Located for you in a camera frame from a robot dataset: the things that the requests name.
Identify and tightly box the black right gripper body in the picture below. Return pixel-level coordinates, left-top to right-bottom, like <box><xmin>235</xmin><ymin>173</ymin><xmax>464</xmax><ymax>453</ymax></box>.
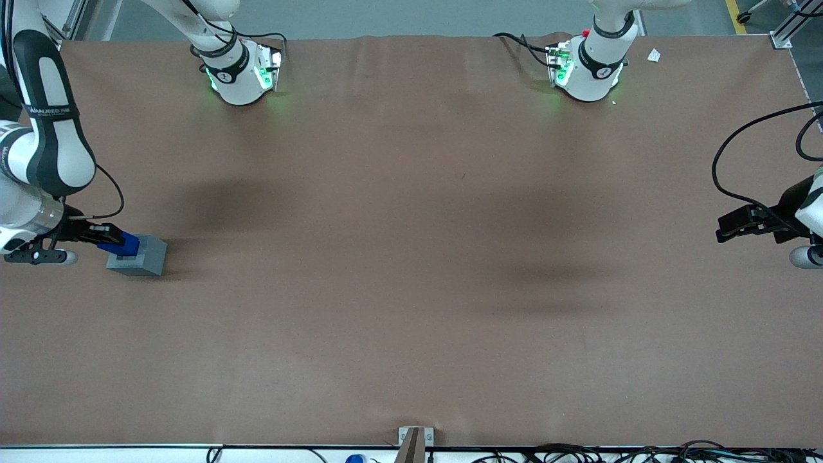
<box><xmin>57</xmin><ymin>205</ymin><xmax>98</xmax><ymax>245</ymax></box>

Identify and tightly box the blue plastic part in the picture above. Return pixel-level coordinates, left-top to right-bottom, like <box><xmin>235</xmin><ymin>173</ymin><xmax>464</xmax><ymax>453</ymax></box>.
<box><xmin>97</xmin><ymin>231</ymin><xmax>141</xmax><ymax>257</ymax></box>

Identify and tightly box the gray metal mount plate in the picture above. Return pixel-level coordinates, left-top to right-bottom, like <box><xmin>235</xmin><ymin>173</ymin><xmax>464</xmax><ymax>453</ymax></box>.
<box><xmin>397</xmin><ymin>426</ymin><xmax>435</xmax><ymax>447</ymax></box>

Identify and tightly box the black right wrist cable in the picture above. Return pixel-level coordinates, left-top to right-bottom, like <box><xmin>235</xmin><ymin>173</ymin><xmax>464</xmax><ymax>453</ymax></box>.
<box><xmin>63</xmin><ymin>163</ymin><xmax>125</xmax><ymax>223</ymax></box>

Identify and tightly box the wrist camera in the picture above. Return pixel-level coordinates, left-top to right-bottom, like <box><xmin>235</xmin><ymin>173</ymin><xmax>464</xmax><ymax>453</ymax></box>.
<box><xmin>3</xmin><ymin>247</ymin><xmax>80</xmax><ymax>266</ymax></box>
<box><xmin>789</xmin><ymin>244</ymin><xmax>823</xmax><ymax>270</ymax></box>

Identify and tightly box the brown camera post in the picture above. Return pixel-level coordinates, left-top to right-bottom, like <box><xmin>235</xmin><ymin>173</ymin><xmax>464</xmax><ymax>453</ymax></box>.
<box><xmin>393</xmin><ymin>427</ymin><xmax>426</xmax><ymax>463</ymax></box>

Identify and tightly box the aluminium profile with foot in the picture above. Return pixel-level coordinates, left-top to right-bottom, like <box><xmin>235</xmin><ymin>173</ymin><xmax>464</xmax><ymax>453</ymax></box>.
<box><xmin>770</xmin><ymin>0</ymin><xmax>823</xmax><ymax>50</ymax></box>

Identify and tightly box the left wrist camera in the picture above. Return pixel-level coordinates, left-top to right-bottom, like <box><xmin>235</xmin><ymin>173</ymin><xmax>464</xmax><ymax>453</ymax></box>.
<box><xmin>789</xmin><ymin>244</ymin><xmax>823</xmax><ymax>270</ymax></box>

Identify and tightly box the black left arm base cable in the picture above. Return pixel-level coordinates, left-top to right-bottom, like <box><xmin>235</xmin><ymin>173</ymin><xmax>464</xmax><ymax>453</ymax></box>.
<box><xmin>493</xmin><ymin>32</ymin><xmax>556</xmax><ymax>69</ymax></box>

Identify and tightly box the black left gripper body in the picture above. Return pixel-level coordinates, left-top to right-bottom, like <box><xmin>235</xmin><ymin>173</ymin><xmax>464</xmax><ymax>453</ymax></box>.
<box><xmin>755</xmin><ymin>174</ymin><xmax>818</xmax><ymax>244</ymax></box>

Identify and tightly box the long black left wrist cable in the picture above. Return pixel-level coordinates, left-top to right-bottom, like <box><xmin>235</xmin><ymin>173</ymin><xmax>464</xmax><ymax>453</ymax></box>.
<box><xmin>711</xmin><ymin>101</ymin><xmax>823</xmax><ymax>214</ymax></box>

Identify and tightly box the short black looped cable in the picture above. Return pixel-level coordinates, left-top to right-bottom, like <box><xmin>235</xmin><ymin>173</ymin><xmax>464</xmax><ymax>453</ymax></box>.
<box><xmin>795</xmin><ymin>112</ymin><xmax>823</xmax><ymax>162</ymax></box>

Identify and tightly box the gray square base block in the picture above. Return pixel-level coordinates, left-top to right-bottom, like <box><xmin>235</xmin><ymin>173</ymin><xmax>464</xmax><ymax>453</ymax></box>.
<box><xmin>105</xmin><ymin>234</ymin><xmax>168</xmax><ymax>278</ymax></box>

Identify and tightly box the tangled black cable bundle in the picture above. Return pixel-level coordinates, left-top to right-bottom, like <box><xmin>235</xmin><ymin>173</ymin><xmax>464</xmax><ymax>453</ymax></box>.
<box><xmin>473</xmin><ymin>440</ymin><xmax>823</xmax><ymax>463</ymax></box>

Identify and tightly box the black caster leg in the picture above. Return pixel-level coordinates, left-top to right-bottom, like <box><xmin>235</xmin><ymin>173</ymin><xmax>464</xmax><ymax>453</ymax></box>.
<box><xmin>736</xmin><ymin>0</ymin><xmax>775</xmax><ymax>26</ymax></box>

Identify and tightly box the black right arm base cable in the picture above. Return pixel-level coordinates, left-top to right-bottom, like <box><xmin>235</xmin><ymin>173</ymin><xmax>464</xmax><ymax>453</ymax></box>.
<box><xmin>183</xmin><ymin>0</ymin><xmax>289</xmax><ymax>65</ymax></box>

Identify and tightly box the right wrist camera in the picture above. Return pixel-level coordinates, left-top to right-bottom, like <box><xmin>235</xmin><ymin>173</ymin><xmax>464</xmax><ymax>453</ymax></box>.
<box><xmin>3</xmin><ymin>247</ymin><xmax>80</xmax><ymax>266</ymax></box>

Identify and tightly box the brown table mat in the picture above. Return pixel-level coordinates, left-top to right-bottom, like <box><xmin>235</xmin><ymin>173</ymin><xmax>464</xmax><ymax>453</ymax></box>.
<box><xmin>0</xmin><ymin>33</ymin><xmax>823</xmax><ymax>448</ymax></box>

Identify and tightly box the black arm base cable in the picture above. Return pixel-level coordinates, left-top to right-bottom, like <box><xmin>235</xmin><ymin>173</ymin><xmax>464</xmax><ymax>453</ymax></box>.
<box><xmin>183</xmin><ymin>0</ymin><xmax>289</xmax><ymax>65</ymax></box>
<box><xmin>493</xmin><ymin>32</ymin><xmax>556</xmax><ymax>69</ymax></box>

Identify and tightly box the aluminium frame post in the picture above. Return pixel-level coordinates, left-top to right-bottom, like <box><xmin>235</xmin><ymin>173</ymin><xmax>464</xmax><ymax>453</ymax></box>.
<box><xmin>39</xmin><ymin>0</ymin><xmax>124</xmax><ymax>42</ymax></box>

